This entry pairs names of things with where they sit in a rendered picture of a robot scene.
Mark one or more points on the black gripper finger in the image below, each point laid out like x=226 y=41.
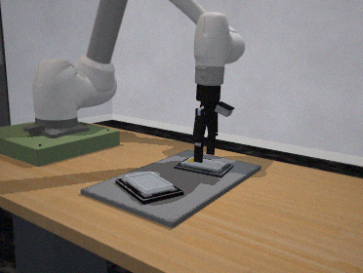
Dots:
x=212 y=127
x=200 y=125

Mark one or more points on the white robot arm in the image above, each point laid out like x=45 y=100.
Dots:
x=60 y=89

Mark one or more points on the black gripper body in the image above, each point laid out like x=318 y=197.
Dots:
x=207 y=95

